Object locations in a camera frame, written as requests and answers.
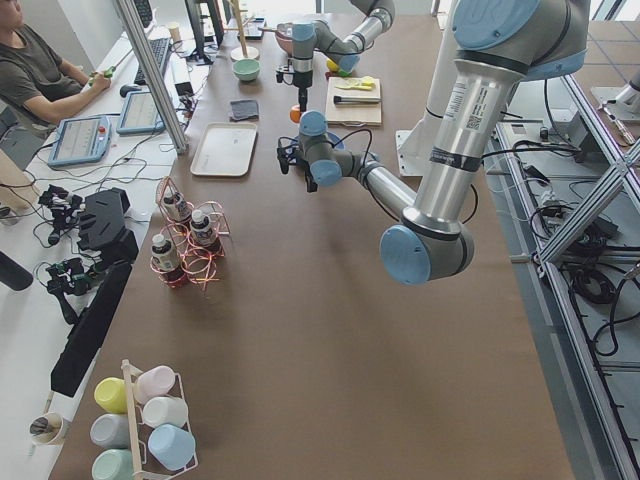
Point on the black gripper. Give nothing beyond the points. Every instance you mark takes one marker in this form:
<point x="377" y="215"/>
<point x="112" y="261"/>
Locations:
<point x="302" y="80"/>
<point x="305" y="169"/>

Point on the orange mandarin fruit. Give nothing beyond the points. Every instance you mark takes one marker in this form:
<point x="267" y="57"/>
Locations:
<point x="295" y="114"/>

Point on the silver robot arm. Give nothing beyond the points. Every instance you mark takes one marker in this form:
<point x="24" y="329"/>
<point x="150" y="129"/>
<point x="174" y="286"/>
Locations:
<point x="493" y="46"/>
<point x="310" y="36"/>

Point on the steel muddler black tip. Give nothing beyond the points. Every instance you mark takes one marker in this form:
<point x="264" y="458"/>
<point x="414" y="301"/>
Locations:
<point x="355" y="100"/>

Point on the upper whole lemon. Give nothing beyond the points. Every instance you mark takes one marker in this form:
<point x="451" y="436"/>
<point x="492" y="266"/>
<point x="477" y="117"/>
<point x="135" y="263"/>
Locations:
<point x="332" y="66"/>

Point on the grey folded cloth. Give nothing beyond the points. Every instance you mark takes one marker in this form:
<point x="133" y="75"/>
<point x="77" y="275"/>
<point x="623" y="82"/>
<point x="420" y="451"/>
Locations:
<point x="244" y="109"/>

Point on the cream rabbit tray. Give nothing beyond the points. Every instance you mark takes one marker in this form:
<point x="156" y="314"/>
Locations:
<point x="225" y="150"/>

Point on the bamboo cutting board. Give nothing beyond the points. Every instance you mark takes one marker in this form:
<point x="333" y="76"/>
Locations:
<point x="353" y="114"/>

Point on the pink metal pot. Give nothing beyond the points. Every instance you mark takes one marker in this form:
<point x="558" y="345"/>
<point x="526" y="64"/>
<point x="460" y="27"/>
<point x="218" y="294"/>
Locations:
<point x="283" y="35"/>

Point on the yellow plastic knife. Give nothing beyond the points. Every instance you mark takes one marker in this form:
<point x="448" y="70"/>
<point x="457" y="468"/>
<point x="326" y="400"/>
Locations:
<point x="366" y="83"/>

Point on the mint green bowl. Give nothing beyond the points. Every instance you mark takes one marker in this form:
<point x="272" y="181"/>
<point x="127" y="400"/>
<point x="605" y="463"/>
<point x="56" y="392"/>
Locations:
<point x="246" y="69"/>

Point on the wooden stand with round base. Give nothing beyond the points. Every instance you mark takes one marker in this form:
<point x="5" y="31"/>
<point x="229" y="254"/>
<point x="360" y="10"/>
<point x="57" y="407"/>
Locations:
<point x="235" y="25"/>

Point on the right rear tea bottle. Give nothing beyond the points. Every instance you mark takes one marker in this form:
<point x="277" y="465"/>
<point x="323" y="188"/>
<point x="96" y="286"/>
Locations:
<point x="203" y="233"/>

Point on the tea bottle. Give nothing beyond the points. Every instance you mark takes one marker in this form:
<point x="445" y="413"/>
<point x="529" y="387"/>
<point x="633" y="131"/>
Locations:
<point x="203" y="233"/>
<point x="176" y="207"/>
<point x="166" y="262"/>

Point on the left rear tea bottle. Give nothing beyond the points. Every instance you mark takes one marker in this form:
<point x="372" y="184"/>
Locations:
<point x="176" y="207"/>

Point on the right teach pendant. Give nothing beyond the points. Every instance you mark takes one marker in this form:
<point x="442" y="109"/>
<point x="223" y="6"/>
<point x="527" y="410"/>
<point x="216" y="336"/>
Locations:
<point x="139" y="115"/>

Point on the teach pendant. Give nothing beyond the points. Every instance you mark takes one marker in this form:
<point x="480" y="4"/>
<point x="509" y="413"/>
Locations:
<point x="139" y="115"/>
<point x="80" y="140"/>

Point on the front tea bottle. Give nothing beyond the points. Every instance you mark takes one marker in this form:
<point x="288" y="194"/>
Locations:
<point x="166" y="262"/>

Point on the left teach pendant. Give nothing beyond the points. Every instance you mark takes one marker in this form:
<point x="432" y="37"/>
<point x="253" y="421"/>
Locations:
<point x="80" y="140"/>

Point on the seated person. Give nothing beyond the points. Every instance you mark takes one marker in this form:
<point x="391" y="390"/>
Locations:
<point x="39" y="86"/>

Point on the pink cup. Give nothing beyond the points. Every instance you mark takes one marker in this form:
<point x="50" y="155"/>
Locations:
<point x="152" y="383"/>

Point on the wooden cup rack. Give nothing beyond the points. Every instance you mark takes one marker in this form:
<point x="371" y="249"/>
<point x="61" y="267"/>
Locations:
<point x="145" y="465"/>

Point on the white cup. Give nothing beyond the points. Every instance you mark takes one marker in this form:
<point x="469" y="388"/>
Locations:
<point x="165" y="410"/>

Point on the yellow cup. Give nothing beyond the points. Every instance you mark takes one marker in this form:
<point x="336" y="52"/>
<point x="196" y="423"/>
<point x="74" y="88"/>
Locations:
<point x="110" y="395"/>

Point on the blue cup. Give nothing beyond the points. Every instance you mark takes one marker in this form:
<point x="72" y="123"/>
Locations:
<point x="172" y="446"/>

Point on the grey cup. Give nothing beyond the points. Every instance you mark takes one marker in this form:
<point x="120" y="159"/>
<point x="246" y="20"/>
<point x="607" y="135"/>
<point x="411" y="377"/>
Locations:
<point x="111" y="431"/>

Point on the mint green cup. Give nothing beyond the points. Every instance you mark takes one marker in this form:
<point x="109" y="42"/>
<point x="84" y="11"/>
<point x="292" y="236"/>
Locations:
<point x="113" y="464"/>

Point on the paper cup with utensils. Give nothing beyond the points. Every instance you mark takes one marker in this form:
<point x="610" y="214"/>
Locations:
<point x="48" y="429"/>

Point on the copper wire bottle rack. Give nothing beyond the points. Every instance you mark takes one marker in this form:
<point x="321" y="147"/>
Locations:
<point x="199" y="263"/>

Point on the aluminium frame post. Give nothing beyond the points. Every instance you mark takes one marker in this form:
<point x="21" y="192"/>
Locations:
<point x="138" y="38"/>

